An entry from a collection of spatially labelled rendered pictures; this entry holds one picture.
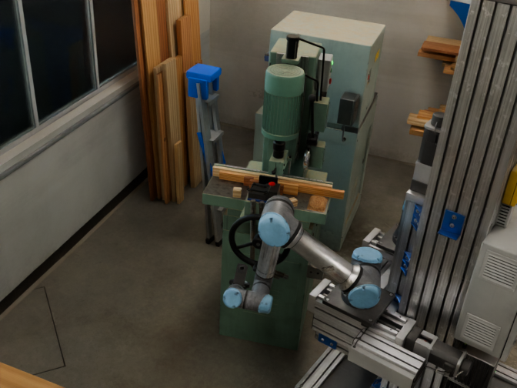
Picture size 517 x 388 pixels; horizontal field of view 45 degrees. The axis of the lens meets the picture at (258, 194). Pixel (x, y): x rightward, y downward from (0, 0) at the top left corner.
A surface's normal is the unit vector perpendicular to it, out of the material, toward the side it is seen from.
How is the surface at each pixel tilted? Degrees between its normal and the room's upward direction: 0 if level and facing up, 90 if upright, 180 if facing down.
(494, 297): 90
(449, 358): 45
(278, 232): 86
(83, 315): 0
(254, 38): 90
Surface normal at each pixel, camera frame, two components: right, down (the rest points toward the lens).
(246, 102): -0.35, 0.48
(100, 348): 0.06, -0.85
